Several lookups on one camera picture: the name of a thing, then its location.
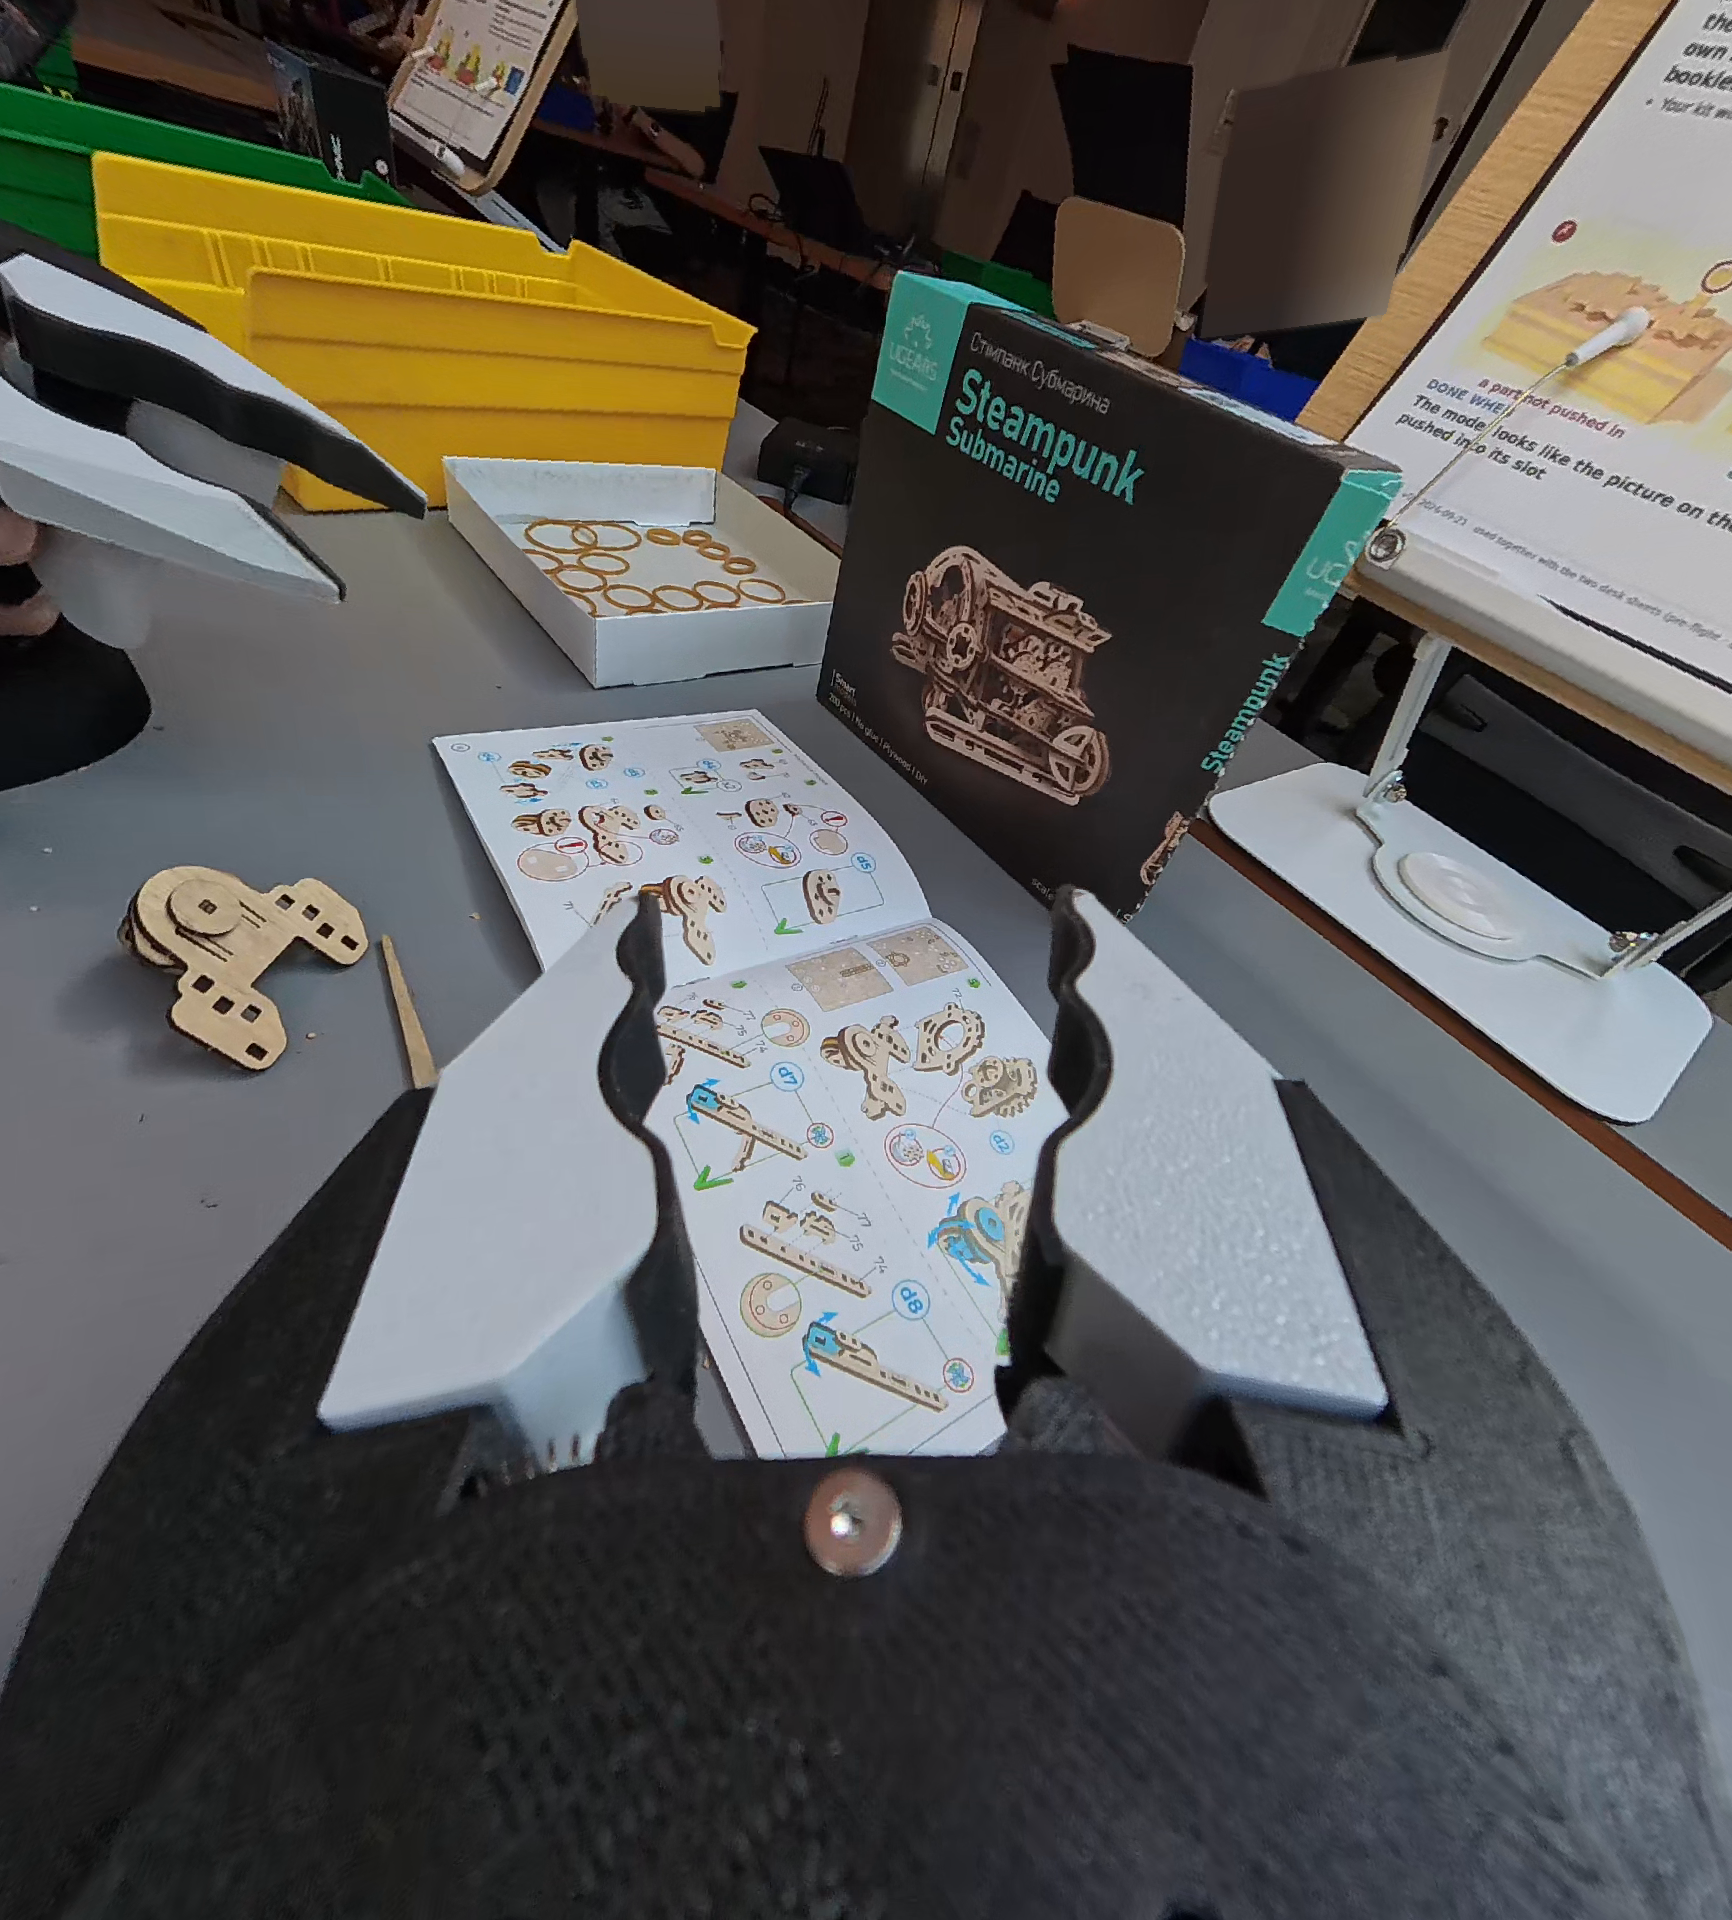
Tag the illustrated instruction booklet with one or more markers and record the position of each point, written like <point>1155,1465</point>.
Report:
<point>807,1081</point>

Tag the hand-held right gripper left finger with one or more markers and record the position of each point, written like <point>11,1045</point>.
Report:
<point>507,1201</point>

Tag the wooden clipboard stand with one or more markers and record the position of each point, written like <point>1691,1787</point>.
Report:
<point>484,74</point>

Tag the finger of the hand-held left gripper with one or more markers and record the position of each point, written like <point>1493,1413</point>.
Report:
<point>130,503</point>
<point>101,300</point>

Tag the white document stand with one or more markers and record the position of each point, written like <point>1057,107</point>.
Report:
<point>1481,974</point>

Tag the printed instruction sheet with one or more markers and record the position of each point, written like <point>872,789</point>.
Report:
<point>1630,224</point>

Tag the small black device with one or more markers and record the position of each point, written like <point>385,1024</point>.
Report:
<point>807,451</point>

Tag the tan rounded board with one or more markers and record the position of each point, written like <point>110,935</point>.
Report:
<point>1118,270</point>

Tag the black model kit box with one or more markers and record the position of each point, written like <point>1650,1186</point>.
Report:
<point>1047,600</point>

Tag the thin wooden stick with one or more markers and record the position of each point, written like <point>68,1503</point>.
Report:
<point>408,1012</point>

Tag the pile of wooden rings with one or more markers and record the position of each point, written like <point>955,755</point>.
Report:
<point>610,570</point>

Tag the yellow plastic bin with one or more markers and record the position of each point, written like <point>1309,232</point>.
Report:
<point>507,374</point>
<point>281,224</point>

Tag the dark background box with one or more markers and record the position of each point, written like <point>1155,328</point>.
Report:
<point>334,112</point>

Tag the wooden model part with disc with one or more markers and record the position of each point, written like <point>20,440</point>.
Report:
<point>244,945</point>

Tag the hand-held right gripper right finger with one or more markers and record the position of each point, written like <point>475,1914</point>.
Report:
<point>1210,1201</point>

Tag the white shallow tray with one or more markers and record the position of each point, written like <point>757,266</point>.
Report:
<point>627,645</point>

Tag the blue plastic bin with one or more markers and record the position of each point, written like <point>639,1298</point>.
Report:
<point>1234,374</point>

